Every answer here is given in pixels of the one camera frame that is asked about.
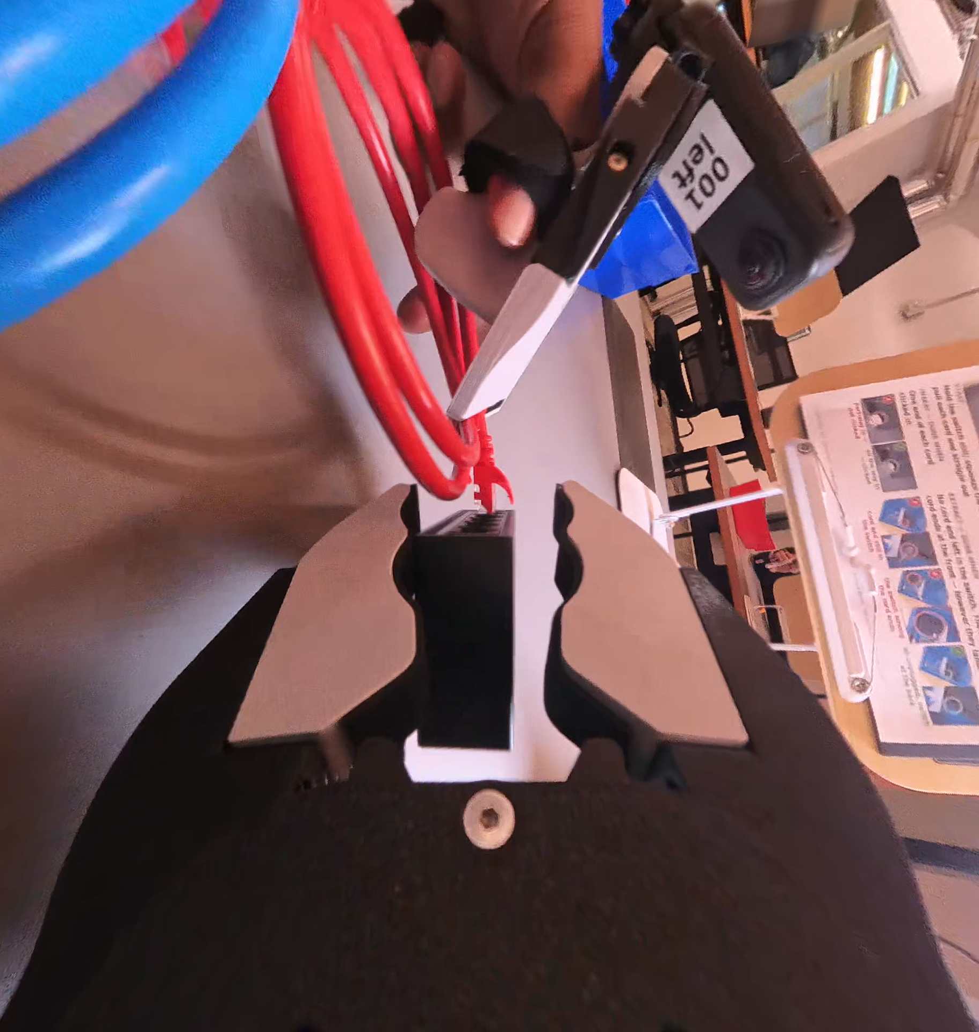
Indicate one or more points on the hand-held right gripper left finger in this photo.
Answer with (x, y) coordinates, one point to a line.
(320, 637)

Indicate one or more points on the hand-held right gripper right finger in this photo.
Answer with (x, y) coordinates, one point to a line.
(643, 637)

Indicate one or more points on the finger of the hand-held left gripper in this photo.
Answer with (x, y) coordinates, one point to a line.
(514, 339)

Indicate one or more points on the black network switch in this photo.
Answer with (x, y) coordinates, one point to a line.
(465, 629)

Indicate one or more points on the person's left hand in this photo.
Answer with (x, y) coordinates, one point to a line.
(530, 56)

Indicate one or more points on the blue plastic bin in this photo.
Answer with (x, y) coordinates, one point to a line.
(643, 250)

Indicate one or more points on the black office chair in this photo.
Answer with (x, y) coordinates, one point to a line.
(671, 363)

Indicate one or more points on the red chair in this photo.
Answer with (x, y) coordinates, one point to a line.
(747, 516)

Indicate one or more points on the clear acrylic sheet holder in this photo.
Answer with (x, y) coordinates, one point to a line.
(828, 580)

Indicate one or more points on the wooden board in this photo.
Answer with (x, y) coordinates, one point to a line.
(844, 750)

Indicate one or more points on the black flat card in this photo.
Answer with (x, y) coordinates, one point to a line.
(880, 234)

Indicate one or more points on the printed instruction sheet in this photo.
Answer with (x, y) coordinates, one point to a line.
(933, 564)

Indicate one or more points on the metal tube frame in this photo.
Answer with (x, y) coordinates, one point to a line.
(973, 97)

